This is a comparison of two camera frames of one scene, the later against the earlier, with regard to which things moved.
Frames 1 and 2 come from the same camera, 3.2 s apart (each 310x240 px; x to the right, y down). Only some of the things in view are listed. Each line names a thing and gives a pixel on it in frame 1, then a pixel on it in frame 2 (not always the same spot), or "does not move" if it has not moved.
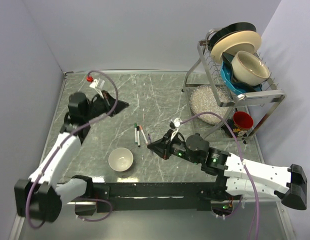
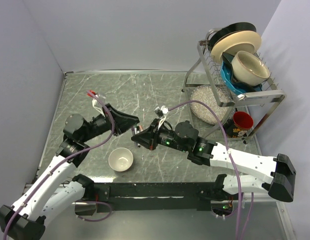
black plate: [229, 28] does not move
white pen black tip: [138, 136] does not move
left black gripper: [108, 102] → [122, 121]
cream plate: [246, 40] does not move
